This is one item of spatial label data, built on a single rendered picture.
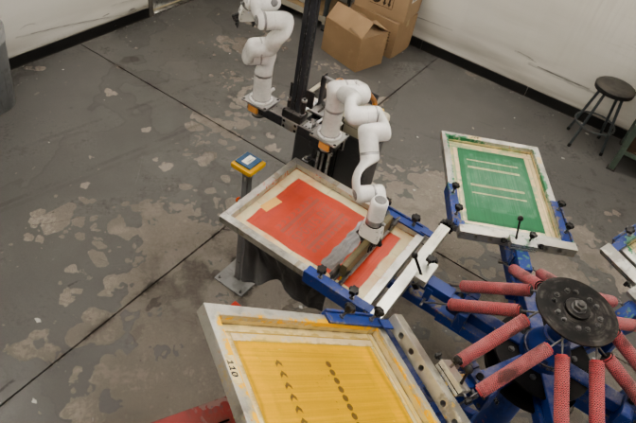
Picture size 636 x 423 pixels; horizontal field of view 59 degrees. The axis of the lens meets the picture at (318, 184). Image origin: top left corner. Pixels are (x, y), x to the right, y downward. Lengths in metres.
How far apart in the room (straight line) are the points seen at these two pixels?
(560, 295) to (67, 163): 3.41
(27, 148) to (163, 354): 2.04
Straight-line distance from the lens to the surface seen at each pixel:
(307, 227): 2.63
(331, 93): 2.69
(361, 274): 2.50
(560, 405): 2.18
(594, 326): 2.27
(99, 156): 4.47
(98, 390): 3.27
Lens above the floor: 2.85
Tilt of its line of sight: 42 degrees down
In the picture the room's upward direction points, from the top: 11 degrees clockwise
